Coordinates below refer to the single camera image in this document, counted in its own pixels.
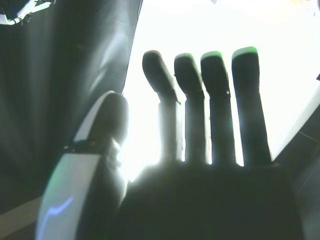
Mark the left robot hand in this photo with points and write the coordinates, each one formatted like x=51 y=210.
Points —
x=205 y=200

